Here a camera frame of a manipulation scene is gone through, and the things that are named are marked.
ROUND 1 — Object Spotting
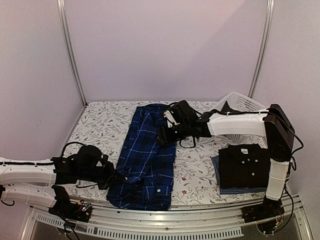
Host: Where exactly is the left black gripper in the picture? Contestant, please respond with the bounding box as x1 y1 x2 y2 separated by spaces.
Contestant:
78 161 126 191

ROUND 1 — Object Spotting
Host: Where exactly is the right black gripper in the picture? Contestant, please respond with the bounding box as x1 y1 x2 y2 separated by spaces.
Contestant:
154 122 191 145

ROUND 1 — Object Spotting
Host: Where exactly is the blue plaid long sleeve shirt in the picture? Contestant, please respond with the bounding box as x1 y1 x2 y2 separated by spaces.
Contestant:
106 103 177 211

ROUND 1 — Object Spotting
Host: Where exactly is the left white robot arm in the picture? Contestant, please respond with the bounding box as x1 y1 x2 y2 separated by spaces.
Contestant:
0 145 127 217

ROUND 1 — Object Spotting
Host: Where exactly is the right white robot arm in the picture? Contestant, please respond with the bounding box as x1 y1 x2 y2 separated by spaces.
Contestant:
156 100 296 218

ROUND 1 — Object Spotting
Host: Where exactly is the black shirt in basket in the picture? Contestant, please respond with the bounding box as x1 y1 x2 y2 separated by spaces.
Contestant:
220 101 235 113

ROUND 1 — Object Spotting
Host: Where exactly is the folded blue checked shirt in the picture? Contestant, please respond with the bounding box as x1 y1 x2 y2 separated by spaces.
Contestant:
211 155 267 195

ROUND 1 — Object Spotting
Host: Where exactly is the floral tablecloth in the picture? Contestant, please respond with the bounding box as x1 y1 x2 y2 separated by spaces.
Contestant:
64 101 265 209

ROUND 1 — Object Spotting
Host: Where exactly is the white plastic basket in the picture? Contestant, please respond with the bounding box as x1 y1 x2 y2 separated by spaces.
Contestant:
215 91 267 144

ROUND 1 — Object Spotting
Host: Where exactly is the folded black shirt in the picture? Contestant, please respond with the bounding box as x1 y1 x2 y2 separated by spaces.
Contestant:
218 144 271 189

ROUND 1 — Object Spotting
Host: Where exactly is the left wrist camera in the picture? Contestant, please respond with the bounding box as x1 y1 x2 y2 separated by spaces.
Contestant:
99 154 109 166

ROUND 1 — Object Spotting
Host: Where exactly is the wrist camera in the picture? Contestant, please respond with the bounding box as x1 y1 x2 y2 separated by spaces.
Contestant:
162 110 180 128
99 154 109 166

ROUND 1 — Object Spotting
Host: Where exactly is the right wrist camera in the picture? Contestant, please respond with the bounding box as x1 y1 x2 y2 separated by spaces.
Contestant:
162 110 180 128

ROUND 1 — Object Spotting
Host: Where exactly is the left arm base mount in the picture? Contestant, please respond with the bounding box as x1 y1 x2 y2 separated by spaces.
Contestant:
48 185 92 223

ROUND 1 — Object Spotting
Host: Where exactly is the aluminium front rail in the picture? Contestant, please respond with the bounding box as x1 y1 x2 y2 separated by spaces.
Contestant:
22 194 314 240

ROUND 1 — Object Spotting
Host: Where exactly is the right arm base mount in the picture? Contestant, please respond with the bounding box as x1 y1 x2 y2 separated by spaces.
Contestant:
241 197 285 235

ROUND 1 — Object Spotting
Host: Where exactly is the right aluminium post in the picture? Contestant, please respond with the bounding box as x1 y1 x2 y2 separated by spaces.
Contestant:
247 0 275 98

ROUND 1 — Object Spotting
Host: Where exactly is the aluminium post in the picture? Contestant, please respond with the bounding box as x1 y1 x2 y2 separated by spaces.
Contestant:
56 0 88 108
247 0 275 98

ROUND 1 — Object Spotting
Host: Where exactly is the left aluminium post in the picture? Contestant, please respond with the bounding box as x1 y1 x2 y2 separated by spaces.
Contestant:
56 0 88 108

